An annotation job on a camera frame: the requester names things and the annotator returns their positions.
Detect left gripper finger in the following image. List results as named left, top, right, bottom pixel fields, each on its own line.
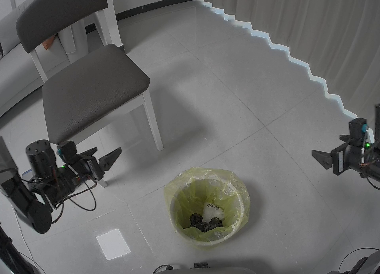
left=99, top=147, right=122, bottom=173
left=78, top=147, right=98, bottom=160

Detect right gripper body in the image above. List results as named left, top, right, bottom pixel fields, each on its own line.
left=332, top=143, right=373, bottom=176

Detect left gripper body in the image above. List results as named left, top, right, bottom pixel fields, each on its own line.
left=71, top=156, right=105, bottom=183

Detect yellow plastic bag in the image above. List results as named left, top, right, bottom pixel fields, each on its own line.
left=164, top=167, right=251, bottom=248

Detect white wrapper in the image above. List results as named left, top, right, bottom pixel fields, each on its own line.
left=203, top=202, right=225, bottom=220

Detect black plastic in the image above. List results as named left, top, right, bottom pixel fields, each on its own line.
left=189, top=213, right=224, bottom=232

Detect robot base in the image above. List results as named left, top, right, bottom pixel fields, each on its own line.
left=154, top=262, right=345, bottom=274

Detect grey trash bin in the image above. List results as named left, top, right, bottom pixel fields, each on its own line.
left=169, top=178, right=249, bottom=244

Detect white chair grey cushions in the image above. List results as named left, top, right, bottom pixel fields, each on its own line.
left=16, top=0, right=164, bottom=189

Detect orange cushion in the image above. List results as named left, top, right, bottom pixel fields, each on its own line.
left=42, top=35, right=56, bottom=50

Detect pale grey sofa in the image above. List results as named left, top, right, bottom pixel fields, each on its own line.
left=0, top=0, right=89, bottom=118

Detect pale curtain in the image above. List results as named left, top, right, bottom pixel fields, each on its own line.
left=196, top=0, right=380, bottom=119

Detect pale grey cushion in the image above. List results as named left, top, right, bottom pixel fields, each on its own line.
left=9, top=0, right=56, bottom=22

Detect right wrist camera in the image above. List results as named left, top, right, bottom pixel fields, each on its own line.
left=348, top=118, right=373, bottom=146

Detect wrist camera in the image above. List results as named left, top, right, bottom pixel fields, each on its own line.
left=56, top=141, right=77, bottom=163
left=348, top=118, right=373, bottom=146

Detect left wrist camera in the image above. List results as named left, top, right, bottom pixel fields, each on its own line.
left=56, top=141, right=77, bottom=163

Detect black cable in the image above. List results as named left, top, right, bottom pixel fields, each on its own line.
left=62, top=179, right=97, bottom=211
left=338, top=247, right=380, bottom=274
left=153, top=264, right=174, bottom=274

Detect white cable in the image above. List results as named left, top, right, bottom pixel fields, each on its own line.
left=15, top=210, right=37, bottom=267

